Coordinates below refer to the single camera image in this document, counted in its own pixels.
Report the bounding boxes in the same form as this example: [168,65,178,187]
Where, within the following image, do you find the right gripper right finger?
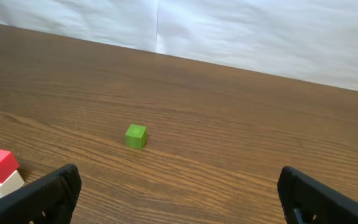
[277,166,358,224]

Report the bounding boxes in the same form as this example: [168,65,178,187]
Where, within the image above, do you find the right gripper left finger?
[0,163,83,224]

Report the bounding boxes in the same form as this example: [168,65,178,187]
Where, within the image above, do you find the green cube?
[124,123,149,151]

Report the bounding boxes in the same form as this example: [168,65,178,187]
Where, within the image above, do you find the white cube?
[0,170,25,200]

